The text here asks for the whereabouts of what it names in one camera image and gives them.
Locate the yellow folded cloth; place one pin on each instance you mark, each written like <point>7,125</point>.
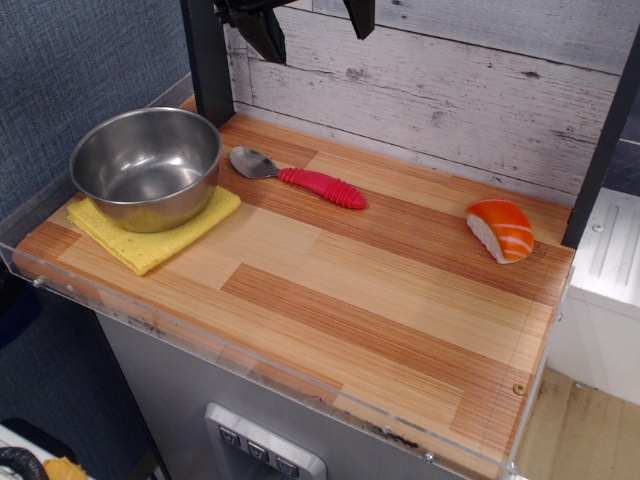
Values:
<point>141,252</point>

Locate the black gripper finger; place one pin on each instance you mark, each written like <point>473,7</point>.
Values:
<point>258,25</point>
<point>362,16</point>

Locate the salmon nigiri sushi toy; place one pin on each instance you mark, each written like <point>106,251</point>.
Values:
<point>502,228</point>

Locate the red handled metal spoon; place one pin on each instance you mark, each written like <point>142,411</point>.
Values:
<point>255,165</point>

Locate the black left frame post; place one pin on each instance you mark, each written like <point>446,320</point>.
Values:
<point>208,61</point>

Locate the black frame post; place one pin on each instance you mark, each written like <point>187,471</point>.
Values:
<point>208,61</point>
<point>611,132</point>

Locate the black right frame post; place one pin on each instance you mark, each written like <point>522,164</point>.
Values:
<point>611,132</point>

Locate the white aluminium side block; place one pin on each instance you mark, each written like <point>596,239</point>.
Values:
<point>596,339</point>

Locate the yellow object bottom left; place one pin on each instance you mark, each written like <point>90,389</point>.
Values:
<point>63,469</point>

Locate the grey dispenser button panel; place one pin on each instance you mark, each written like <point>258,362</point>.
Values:
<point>285,458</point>

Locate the silver toy fridge cabinet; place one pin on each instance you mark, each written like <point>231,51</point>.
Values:
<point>172,388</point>

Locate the silver metal bowl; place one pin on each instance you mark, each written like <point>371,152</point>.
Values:
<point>149,170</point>

